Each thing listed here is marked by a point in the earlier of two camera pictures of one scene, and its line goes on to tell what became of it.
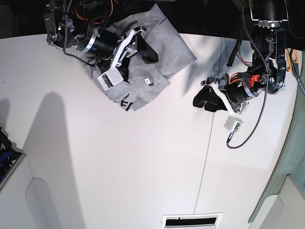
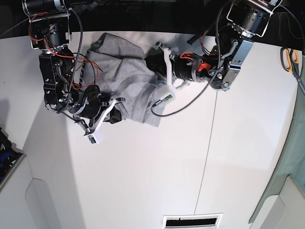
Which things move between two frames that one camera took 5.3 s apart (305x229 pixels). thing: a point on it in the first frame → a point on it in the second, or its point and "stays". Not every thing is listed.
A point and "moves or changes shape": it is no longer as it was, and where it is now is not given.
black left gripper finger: (149, 55) → (92, 91)
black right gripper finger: (207, 94) → (157, 62)
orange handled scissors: (293, 57) stays
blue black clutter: (8, 155) stays
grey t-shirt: (174, 55) moves or changes shape
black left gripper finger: (123, 69) → (115, 116)
